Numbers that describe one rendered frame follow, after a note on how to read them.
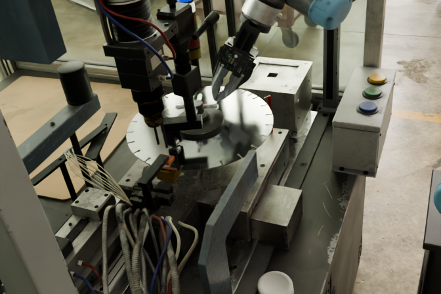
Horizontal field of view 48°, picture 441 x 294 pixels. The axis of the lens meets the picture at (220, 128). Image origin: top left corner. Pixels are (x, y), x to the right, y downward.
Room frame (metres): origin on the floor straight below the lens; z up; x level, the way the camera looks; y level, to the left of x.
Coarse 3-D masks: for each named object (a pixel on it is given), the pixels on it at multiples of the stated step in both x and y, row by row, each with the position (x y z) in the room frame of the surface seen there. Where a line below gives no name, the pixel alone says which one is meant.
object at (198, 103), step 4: (200, 96) 0.97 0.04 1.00; (196, 100) 0.94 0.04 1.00; (200, 100) 0.94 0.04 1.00; (180, 104) 0.94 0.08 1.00; (196, 104) 0.93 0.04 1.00; (200, 104) 0.93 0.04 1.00; (204, 104) 0.93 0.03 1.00; (208, 104) 0.93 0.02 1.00; (212, 104) 0.93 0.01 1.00; (216, 104) 0.92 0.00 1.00; (176, 108) 0.94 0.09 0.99; (180, 108) 0.94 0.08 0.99; (196, 108) 0.92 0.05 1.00; (200, 108) 0.92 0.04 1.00; (204, 108) 0.93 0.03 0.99; (196, 112) 0.91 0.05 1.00; (200, 112) 0.92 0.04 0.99
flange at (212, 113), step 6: (210, 108) 0.97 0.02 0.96; (180, 114) 0.97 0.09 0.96; (204, 114) 0.93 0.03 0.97; (210, 114) 0.95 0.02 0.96; (216, 114) 0.95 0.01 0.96; (222, 114) 0.94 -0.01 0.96; (204, 120) 0.92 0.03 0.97; (210, 120) 0.92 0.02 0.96; (216, 120) 0.92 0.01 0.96; (222, 120) 0.92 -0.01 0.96; (204, 126) 0.90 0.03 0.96; (210, 126) 0.90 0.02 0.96; (216, 126) 0.90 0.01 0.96; (180, 132) 0.90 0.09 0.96; (186, 132) 0.89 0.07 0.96; (192, 132) 0.89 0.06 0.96; (198, 132) 0.89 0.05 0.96; (204, 132) 0.88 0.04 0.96; (210, 132) 0.88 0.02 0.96
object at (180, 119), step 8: (192, 96) 0.85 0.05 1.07; (184, 104) 0.85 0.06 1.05; (192, 104) 0.85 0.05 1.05; (192, 112) 0.85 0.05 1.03; (168, 120) 0.86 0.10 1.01; (176, 120) 0.86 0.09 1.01; (184, 120) 0.85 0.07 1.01; (192, 120) 0.85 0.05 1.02; (200, 120) 0.85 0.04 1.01; (168, 128) 0.85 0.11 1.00; (176, 128) 0.85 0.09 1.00; (184, 128) 0.85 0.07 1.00; (192, 128) 0.85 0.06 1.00; (200, 128) 0.84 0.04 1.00; (168, 136) 0.85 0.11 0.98; (176, 136) 0.87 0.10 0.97; (168, 144) 0.86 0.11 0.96; (176, 144) 0.85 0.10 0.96
